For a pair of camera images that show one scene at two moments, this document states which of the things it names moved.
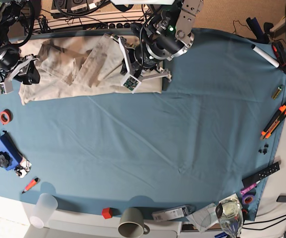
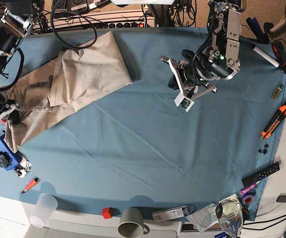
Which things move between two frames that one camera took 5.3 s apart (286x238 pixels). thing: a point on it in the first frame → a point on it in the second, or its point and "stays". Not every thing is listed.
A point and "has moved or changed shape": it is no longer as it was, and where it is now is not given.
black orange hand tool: x=281 y=55 stays
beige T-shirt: x=77 y=65 has moved or changed shape
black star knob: x=3 y=159 stays
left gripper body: x=11 y=64 → x=1 y=108
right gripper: x=143 y=63 → x=193 y=83
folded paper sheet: x=207 y=216 stays
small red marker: x=31 y=184 stays
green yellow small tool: x=276 y=93 stays
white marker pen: x=265 y=56 stays
